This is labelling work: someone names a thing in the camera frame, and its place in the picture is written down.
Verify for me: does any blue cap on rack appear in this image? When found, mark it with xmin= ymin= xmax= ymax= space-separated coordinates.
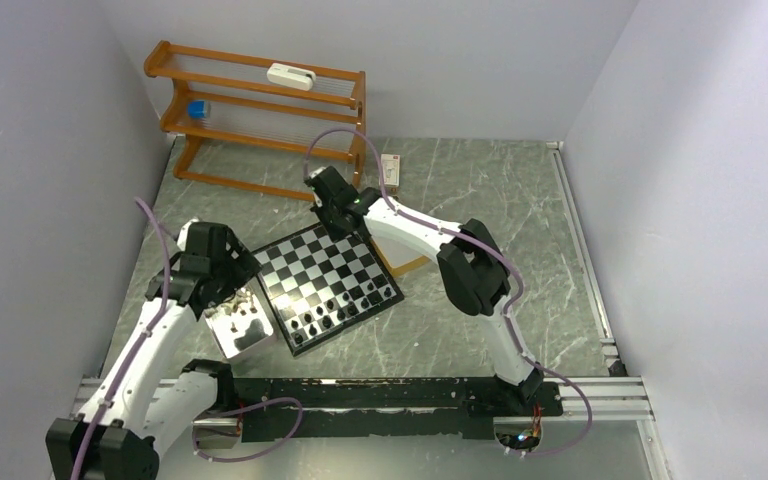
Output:
xmin=186 ymin=100 xmax=211 ymax=120

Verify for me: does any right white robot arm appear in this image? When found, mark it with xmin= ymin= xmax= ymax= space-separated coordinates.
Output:
xmin=304 ymin=167 xmax=544 ymax=414

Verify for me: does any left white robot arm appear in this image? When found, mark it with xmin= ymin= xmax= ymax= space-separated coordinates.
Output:
xmin=45 ymin=220 xmax=261 ymax=479

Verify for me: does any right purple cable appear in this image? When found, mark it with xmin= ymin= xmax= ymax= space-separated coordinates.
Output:
xmin=303 ymin=127 xmax=594 ymax=458

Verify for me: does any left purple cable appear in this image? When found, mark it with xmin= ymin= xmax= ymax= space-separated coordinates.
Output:
xmin=69 ymin=195 xmax=177 ymax=480

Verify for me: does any wooden three-tier rack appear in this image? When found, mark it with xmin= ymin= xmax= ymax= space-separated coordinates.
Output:
xmin=143 ymin=40 xmax=367 ymax=201

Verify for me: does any black white chess board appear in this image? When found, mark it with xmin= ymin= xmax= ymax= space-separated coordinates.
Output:
xmin=254 ymin=224 xmax=404 ymax=357

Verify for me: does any silver tin with white pieces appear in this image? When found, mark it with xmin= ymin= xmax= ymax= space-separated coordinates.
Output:
xmin=203 ymin=277 xmax=277 ymax=363

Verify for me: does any small white red box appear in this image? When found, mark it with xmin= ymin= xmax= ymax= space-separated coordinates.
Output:
xmin=380 ymin=154 xmax=401 ymax=192

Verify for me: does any white device on rack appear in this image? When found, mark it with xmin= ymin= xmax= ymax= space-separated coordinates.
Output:
xmin=266 ymin=63 xmax=317 ymax=91

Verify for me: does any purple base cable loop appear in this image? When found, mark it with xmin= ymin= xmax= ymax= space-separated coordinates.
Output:
xmin=190 ymin=397 xmax=304 ymax=464

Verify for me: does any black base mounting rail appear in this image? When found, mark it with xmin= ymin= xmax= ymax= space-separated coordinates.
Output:
xmin=185 ymin=357 xmax=564 ymax=444

